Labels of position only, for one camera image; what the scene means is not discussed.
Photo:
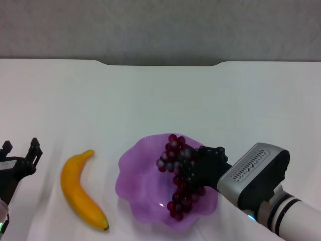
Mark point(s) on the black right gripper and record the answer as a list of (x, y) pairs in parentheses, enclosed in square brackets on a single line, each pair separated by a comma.
[(210, 173)]

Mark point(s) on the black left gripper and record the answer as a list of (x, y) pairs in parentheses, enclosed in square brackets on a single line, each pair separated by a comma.
[(13, 170)]

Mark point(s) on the yellow banana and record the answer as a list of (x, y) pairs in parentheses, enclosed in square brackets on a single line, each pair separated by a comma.
[(75, 183)]

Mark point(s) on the dark red grape bunch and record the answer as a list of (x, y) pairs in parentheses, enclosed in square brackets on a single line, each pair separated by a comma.
[(173, 150)]

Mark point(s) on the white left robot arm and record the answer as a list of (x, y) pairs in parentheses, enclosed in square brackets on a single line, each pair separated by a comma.
[(3, 208)]

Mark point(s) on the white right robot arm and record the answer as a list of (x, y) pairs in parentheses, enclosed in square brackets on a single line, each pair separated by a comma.
[(296, 218)]

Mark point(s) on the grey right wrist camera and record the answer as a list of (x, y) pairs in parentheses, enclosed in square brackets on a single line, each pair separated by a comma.
[(253, 175)]

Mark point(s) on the purple wavy plastic plate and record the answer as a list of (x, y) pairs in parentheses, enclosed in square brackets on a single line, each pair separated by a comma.
[(140, 180)]

